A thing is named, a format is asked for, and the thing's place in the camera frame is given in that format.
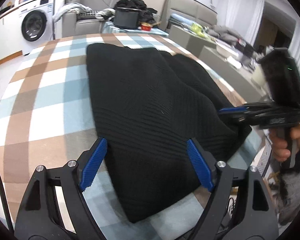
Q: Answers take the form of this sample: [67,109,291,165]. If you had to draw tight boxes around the person's right hand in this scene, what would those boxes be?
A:
[269,124,300,162]

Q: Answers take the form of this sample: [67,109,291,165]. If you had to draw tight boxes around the white washing machine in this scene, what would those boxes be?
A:
[19,0,55,55]

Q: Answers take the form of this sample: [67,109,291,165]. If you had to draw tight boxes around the grey sofa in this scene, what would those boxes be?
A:
[61,0,115,37]

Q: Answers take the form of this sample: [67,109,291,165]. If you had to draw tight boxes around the white lower kitchen cabinets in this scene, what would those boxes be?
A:
[0,8,21,60]

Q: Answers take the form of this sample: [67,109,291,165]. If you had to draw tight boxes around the red instant noodle bowl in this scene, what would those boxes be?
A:
[140,22,152,31]

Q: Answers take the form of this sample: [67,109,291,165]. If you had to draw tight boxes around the grey duvet on bed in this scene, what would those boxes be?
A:
[206,25,247,47]

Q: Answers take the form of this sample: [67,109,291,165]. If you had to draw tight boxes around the checkered plaid tablecloth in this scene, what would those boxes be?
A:
[0,32,263,240]

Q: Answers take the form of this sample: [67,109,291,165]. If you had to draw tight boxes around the small teal side table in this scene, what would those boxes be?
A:
[101,22,169,37]

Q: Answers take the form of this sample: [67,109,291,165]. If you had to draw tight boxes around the grey blanket on sofa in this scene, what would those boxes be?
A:
[52,2,93,23]

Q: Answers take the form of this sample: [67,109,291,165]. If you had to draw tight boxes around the grey bed headboard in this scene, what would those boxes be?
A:
[159,0,217,30]

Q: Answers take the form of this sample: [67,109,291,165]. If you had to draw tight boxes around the blue pillow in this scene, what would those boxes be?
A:
[169,13,194,25]

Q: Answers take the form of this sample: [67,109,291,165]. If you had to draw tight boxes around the green plush toy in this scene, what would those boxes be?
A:
[190,22,206,37]

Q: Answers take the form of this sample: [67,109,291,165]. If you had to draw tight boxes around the black clothes pile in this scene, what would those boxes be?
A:
[113,0,158,25]

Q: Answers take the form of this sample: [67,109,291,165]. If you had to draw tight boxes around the black air fryer pot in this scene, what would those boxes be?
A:
[113,7,141,29]

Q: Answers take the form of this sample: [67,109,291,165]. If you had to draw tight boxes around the black knit sweater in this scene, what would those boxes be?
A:
[86,43,251,223]

